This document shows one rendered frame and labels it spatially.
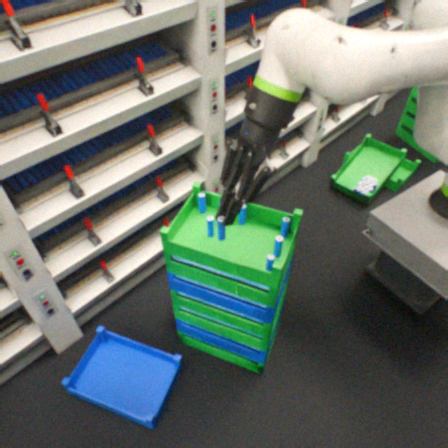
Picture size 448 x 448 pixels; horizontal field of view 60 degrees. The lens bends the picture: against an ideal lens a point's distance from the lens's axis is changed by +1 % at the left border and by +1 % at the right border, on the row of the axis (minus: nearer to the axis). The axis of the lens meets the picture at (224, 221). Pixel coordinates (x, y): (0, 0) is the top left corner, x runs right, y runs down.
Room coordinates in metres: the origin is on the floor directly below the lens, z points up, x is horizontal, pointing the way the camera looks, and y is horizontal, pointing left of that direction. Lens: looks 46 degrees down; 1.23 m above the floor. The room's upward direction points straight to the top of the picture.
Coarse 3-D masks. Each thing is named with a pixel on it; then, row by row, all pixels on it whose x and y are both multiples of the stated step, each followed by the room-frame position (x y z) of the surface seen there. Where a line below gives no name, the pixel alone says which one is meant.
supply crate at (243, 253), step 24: (192, 192) 0.78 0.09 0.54; (192, 216) 0.74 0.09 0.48; (264, 216) 0.72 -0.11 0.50; (288, 216) 0.70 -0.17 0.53; (168, 240) 0.61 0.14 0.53; (192, 240) 0.65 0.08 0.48; (216, 240) 0.65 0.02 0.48; (240, 240) 0.65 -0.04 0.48; (264, 240) 0.65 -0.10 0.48; (288, 240) 0.65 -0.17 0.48; (216, 264) 0.56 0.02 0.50; (240, 264) 0.54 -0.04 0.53; (264, 264) 0.57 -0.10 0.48
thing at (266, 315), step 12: (168, 276) 0.61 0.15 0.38; (180, 288) 0.60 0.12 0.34; (192, 288) 0.59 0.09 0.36; (204, 288) 0.61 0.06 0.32; (204, 300) 0.57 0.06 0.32; (216, 300) 0.56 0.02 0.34; (228, 300) 0.55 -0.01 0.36; (240, 300) 0.57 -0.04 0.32; (240, 312) 0.54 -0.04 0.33; (252, 312) 0.52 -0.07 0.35; (264, 312) 0.51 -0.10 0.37
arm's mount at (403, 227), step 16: (432, 176) 1.04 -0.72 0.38; (416, 192) 0.96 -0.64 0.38; (384, 208) 0.88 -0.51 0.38; (400, 208) 0.88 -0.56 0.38; (416, 208) 0.88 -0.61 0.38; (368, 224) 0.85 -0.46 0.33; (384, 224) 0.81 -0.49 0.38; (400, 224) 0.81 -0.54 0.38; (416, 224) 0.81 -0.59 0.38; (432, 224) 0.81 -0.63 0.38; (384, 240) 0.80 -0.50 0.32; (400, 240) 0.76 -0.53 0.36; (416, 240) 0.75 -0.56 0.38; (432, 240) 0.75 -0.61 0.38; (400, 256) 0.74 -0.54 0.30; (416, 256) 0.71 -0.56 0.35; (432, 256) 0.69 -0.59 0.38; (416, 272) 0.69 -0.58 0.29; (432, 272) 0.66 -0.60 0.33
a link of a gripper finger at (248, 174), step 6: (252, 156) 0.61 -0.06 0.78; (246, 162) 0.62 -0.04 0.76; (246, 168) 0.61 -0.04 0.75; (252, 168) 0.62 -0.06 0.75; (258, 168) 0.62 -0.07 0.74; (246, 174) 0.61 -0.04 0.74; (252, 174) 0.61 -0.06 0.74; (246, 180) 0.60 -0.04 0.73; (252, 180) 0.61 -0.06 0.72; (240, 186) 0.60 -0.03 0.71; (246, 186) 0.60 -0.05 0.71; (240, 192) 0.59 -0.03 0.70; (246, 192) 0.60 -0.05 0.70; (234, 198) 0.59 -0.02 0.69; (240, 198) 0.59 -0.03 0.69
